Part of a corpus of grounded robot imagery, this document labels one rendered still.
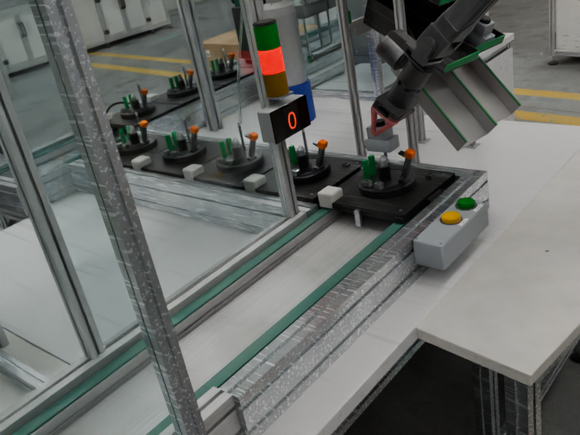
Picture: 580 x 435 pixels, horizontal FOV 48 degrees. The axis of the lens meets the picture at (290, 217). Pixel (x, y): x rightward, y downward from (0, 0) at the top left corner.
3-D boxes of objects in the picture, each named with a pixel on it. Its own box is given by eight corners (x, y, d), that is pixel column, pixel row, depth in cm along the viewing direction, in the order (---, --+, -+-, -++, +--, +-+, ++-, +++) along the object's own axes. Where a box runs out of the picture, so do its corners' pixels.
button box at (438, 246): (488, 224, 148) (488, 200, 146) (444, 271, 135) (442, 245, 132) (460, 220, 153) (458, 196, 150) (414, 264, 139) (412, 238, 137)
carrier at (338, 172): (368, 167, 177) (362, 123, 171) (314, 206, 161) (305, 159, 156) (299, 158, 192) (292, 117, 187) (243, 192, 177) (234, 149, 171)
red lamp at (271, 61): (289, 67, 140) (286, 45, 138) (274, 75, 137) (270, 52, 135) (272, 67, 143) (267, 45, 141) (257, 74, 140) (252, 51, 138)
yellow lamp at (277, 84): (293, 91, 142) (289, 68, 140) (279, 97, 139) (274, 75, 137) (276, 90, 146) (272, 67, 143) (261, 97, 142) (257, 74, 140)
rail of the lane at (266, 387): (489, 207, 164) (487, 167, 159) (251, 444, 107) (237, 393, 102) (469, 204, 168) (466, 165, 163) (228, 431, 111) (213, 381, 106)
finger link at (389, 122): (356, 128, 151) (375, 98, 144) (374, 117, 156) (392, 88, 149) (378, 148, 149) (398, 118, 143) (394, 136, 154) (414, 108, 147)
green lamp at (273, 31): (285, 44, 138) (281, 21, 136) (270, 51, 135) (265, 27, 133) (267, 44, 141) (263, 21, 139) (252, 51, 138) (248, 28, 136)
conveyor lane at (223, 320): (457, 211, 165) (454, 175, 160) (224, 430, 111) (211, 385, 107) (362, 196, 183) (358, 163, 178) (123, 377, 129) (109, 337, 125)
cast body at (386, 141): (400, 146, 154) (395, 117, 151) (390, 153, 151) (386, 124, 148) (369, 144, 159) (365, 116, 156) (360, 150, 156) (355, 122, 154)
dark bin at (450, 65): (477, 59, 166) (486, 33, 160) (444, 74, 159) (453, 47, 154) (395, 10, 179) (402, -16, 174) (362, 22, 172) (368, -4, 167)
